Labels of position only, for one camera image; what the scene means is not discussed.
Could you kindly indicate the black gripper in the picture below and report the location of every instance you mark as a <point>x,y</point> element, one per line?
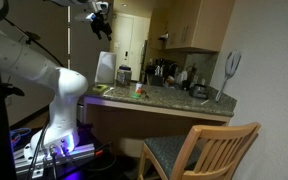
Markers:
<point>100,24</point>

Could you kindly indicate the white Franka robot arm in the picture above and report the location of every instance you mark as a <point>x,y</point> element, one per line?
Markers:
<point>62,96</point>

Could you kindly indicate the green object on counter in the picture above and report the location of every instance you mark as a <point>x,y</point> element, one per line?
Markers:
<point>100,88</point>

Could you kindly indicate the small green object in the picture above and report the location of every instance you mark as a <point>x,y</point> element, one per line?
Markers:
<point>135,96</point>

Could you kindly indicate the cream door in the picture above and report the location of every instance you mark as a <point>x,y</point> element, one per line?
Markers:
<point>130,46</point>

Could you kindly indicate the white paper towel roll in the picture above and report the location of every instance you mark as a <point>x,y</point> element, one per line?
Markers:
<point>105,67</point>

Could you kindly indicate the clear jar with purple lid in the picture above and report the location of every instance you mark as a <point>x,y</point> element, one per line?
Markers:
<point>124,77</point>

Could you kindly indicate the white plastic spoon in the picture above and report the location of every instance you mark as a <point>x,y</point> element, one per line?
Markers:
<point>108,91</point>

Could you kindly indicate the small white spice bottle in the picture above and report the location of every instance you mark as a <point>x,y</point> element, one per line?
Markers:
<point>138,88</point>

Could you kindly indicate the black utensil holder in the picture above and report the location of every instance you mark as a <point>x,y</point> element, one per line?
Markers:
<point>156,80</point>

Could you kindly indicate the white thin stick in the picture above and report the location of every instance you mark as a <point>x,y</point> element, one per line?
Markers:
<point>204,102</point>

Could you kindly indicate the aluminium robot mounting base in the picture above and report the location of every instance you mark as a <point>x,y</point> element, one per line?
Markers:
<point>60,156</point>

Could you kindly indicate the wooden chair with grey seat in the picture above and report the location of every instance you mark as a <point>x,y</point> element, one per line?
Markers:
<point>184,150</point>

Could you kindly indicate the wooden wall cabinet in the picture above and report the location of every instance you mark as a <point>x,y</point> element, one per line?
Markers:
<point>197,25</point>

